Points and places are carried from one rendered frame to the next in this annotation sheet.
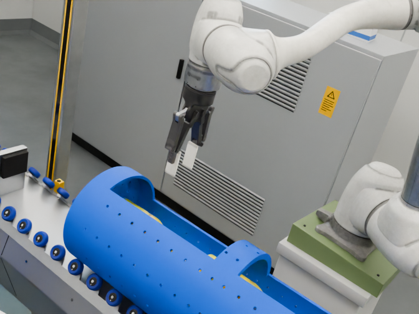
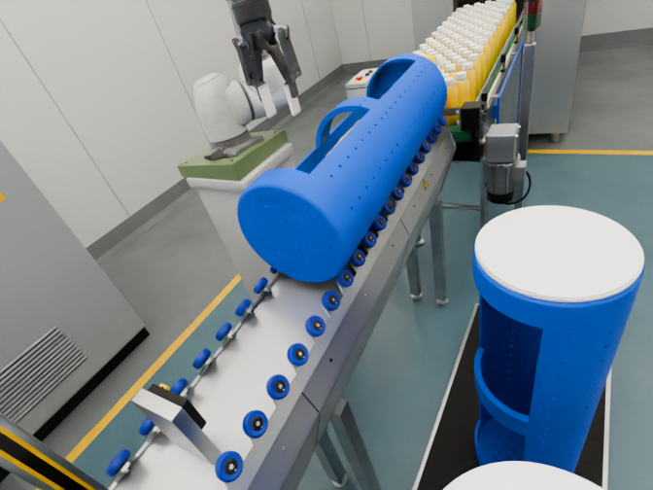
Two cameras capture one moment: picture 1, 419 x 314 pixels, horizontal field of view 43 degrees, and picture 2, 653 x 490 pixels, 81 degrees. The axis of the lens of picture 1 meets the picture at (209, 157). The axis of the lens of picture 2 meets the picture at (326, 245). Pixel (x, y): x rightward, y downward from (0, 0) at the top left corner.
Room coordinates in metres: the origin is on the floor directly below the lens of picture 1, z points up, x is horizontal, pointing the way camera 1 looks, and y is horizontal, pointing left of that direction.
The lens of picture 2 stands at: (1.05, 0.96, 1.57)
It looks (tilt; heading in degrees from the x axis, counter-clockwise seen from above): 36 degrees down; 277
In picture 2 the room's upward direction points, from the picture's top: 17 degrees counter-clockwise
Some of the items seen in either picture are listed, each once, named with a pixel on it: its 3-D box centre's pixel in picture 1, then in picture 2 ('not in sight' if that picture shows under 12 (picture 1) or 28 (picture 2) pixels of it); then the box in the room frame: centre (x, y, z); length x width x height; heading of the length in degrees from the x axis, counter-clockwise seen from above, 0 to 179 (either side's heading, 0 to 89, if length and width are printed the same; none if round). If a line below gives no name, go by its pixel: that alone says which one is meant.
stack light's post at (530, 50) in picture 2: not in sight; (521, 167); (0.25, -0.70, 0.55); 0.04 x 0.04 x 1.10; 60
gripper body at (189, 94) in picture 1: (196, 103); (256, 23); (1.17, 0.06, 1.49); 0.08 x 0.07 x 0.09; 150
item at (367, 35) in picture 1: (351, 26); not in sight; (2.77, -0.53, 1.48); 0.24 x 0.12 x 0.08; 65
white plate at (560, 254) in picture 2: not in sight; (552, 247); (0.71, 0.39, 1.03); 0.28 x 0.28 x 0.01
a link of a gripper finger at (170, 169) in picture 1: (173, 162); (292, 97); (1.14, 0.08, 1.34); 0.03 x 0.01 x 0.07; 60
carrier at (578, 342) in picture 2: not in sight; (532, 378); (0.71, 0.39, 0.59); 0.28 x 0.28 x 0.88
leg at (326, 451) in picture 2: not in sight; (320, 440); (1.34, 0.32, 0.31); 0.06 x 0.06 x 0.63; 60
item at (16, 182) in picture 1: (11, 171); (181, 423); (1.42, 0.60, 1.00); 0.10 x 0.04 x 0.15; 150
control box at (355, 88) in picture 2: not in sight; (365, 87); (0.90, -0.87, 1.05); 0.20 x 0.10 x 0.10; 60
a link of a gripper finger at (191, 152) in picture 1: (190, 155); (267, 100); (1.20, 0.05, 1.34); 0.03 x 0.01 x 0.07; 60
